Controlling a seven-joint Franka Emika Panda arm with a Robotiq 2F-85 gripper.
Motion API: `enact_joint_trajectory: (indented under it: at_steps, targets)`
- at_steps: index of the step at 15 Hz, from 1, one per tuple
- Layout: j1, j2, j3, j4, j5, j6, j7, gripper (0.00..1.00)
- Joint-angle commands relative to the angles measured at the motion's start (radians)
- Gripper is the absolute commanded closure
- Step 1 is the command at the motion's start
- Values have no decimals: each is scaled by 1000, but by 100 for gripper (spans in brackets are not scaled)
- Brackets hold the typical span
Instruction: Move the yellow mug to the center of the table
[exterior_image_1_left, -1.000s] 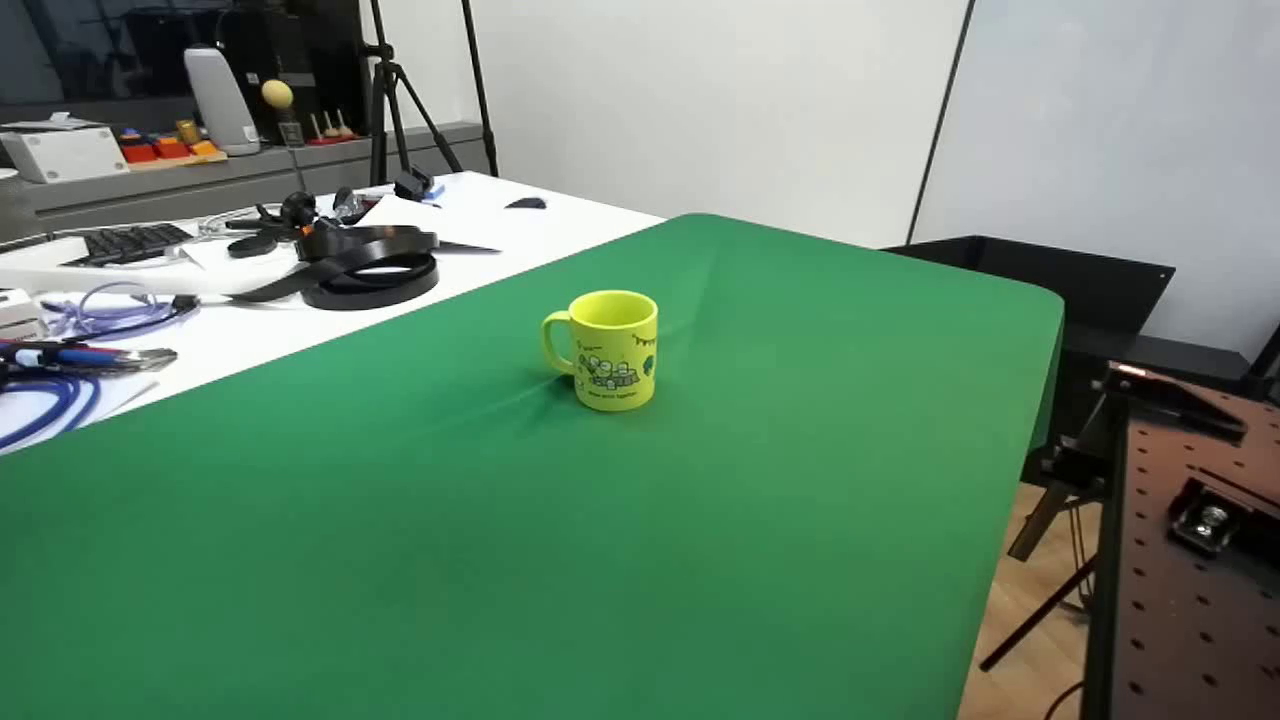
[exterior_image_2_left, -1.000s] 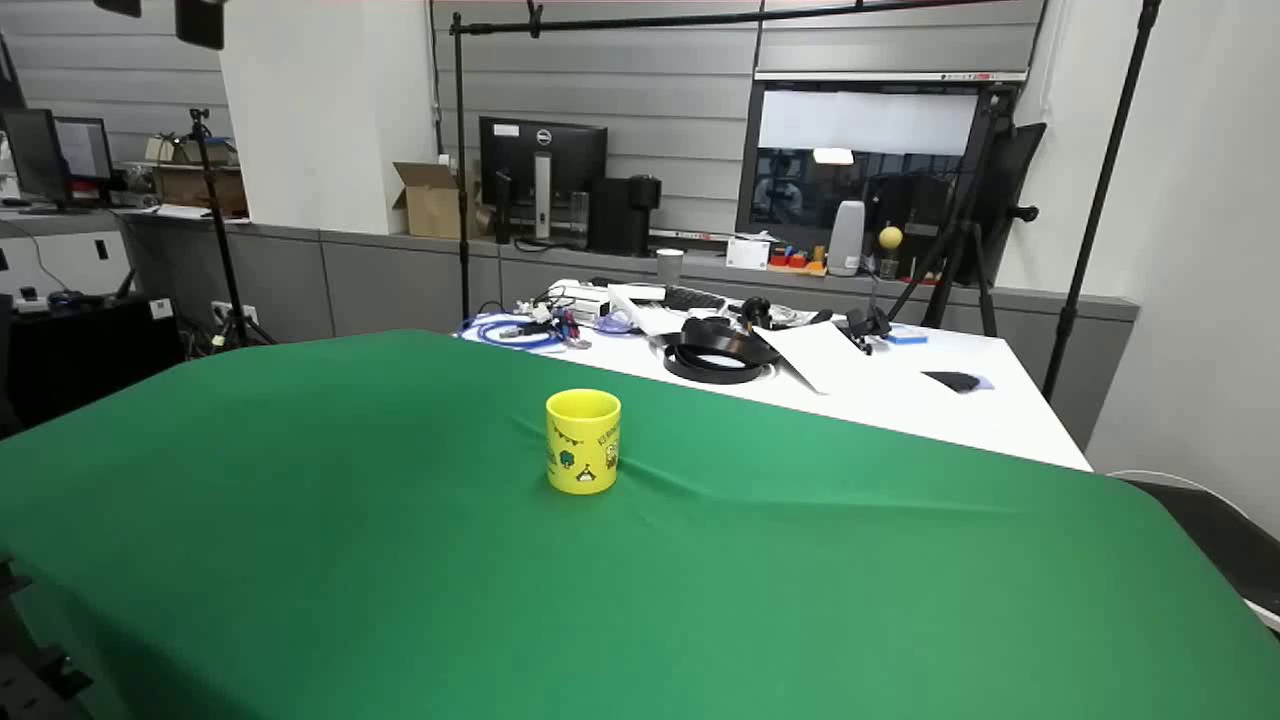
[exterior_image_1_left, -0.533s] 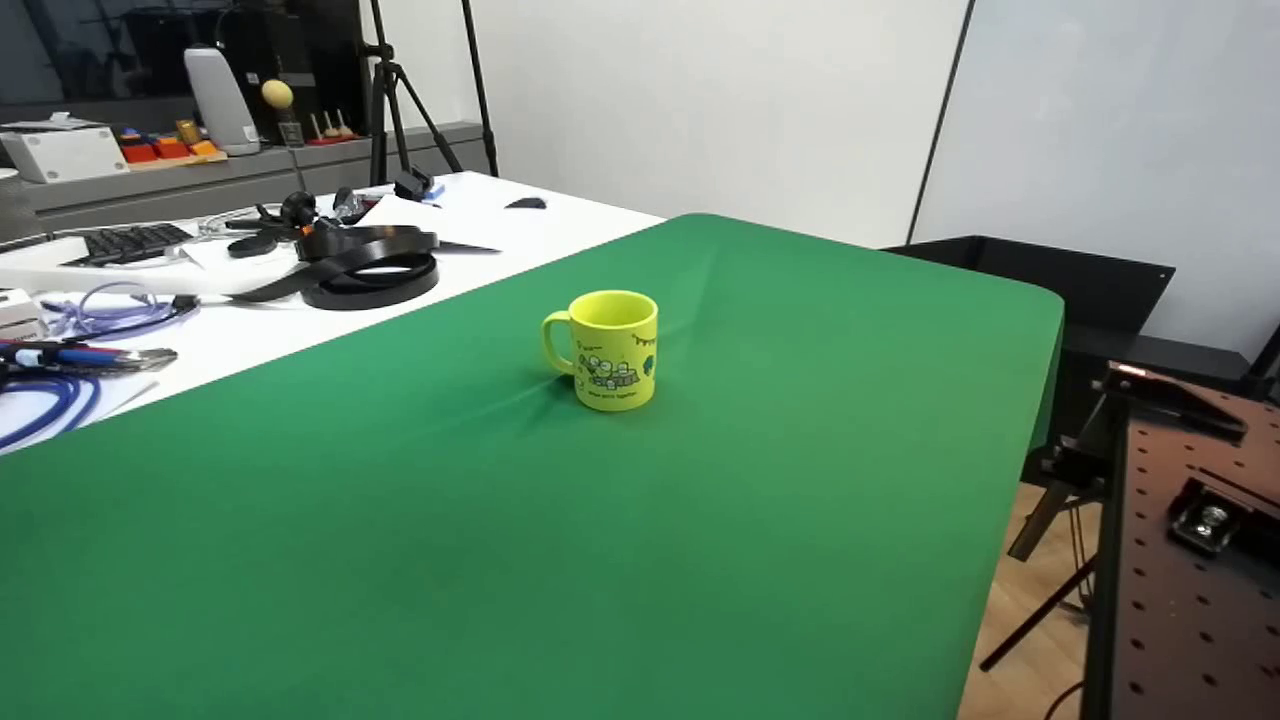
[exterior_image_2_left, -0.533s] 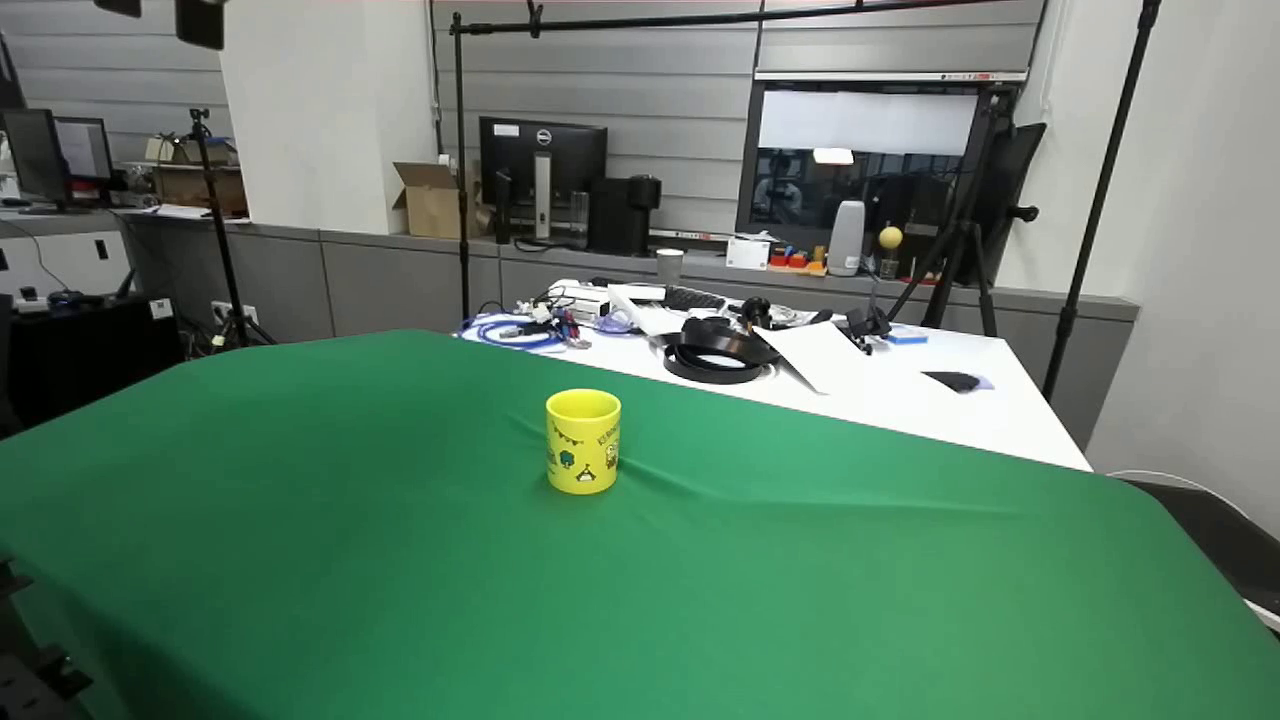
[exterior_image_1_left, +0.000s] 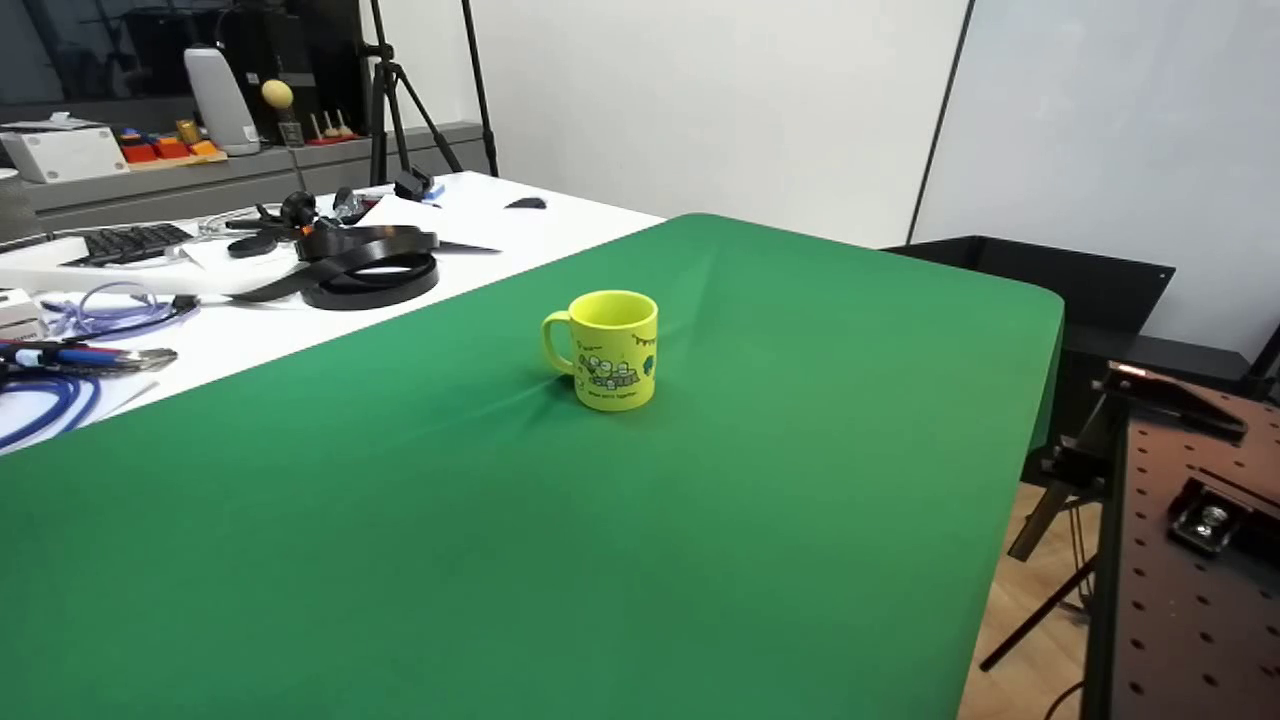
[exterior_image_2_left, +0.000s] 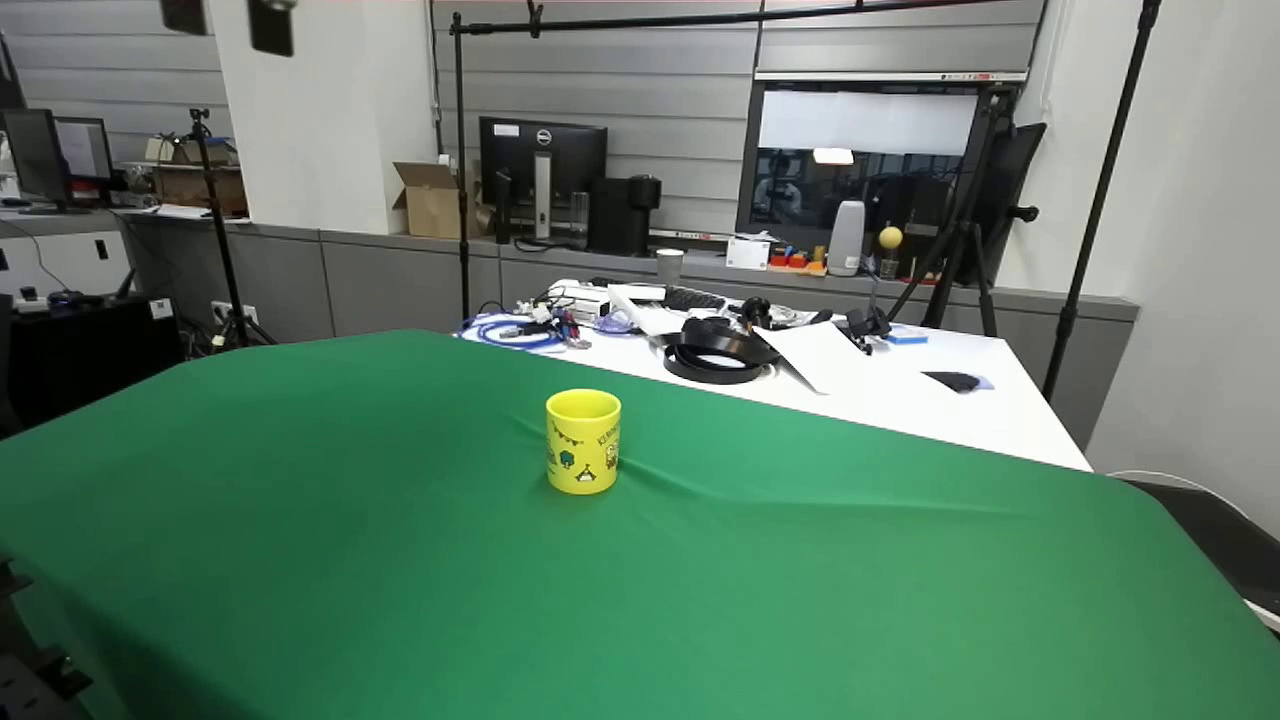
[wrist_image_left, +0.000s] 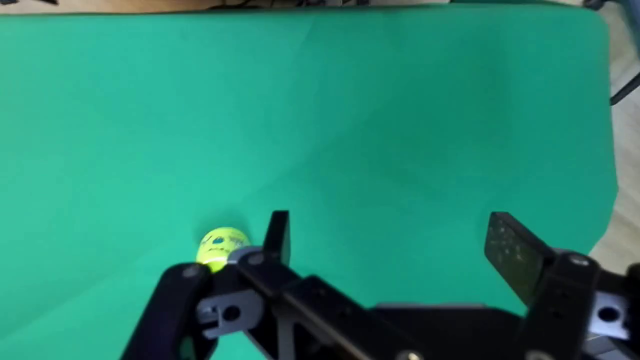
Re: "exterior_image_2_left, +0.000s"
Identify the yellow mug with face print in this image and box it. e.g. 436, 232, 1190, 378
541, 385, 627, 501

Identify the black computer box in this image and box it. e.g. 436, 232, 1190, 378
582, 172, 662, 259

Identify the small white box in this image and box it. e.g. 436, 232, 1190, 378
723, 227, 778, 276

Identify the white paper sheet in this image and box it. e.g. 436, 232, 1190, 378
754, 316, 888, 400

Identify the black computer monitor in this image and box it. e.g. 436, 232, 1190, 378
475, 113, 610, 247

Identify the white grey speaker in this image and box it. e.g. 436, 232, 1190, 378
825, 197, 871, 282

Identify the open cardboard box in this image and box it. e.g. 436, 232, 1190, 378
388, 157, 489, 247

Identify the white table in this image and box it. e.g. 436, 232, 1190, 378
451, 282, 1097, 477

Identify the green table cloth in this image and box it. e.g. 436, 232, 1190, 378
0, 330, 1280, 720

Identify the small black flat object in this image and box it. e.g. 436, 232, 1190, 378
918, 365, 989, 400

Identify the black tripod with light panel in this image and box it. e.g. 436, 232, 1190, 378
882, 86, 1050, 341

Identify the brown cardboard box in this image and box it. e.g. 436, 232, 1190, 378
144, 157, 250, 221

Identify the black slanted stand pole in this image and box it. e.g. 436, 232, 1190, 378
1037, 0, 1169, 405

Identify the black cabinet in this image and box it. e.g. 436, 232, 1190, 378
0, 293, 182, 431

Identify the dark desk monitor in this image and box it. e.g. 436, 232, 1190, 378
0, 103, 75, 214

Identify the black coiled cable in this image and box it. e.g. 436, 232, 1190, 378
659, 313, 784, 388

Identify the blue coiled cable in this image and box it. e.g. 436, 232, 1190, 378
470, 309, 571, 356

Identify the grey partition wall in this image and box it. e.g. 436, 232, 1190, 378
114, 214, 1143, 451

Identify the dark wall display screen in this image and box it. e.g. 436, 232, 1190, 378
736, 81, 1025, 264

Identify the black camera tripod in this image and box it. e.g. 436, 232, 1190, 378
182, 103, 281, 356

